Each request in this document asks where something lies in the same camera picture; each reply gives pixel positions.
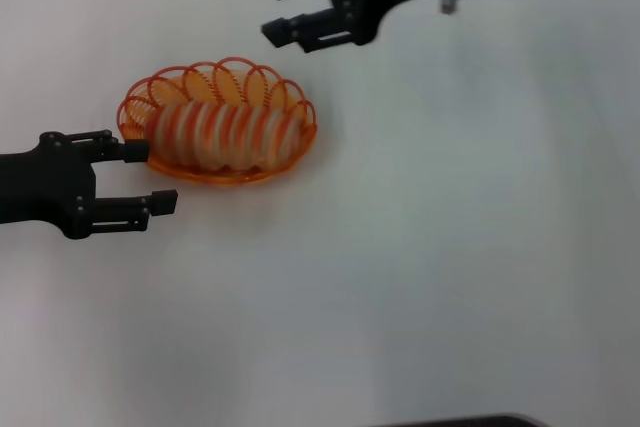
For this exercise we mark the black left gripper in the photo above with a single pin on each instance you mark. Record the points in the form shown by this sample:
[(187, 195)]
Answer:
[(45, 187)]

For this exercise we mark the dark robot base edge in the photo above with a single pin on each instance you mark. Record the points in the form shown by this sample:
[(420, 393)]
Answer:
[(465, 422)]

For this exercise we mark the orange woven plastic basket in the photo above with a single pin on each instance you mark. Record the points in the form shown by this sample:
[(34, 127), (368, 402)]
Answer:
[(220, 84)]

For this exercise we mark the striped bread loaf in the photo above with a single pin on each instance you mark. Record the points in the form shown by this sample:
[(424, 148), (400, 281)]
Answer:
[(225, 137)]

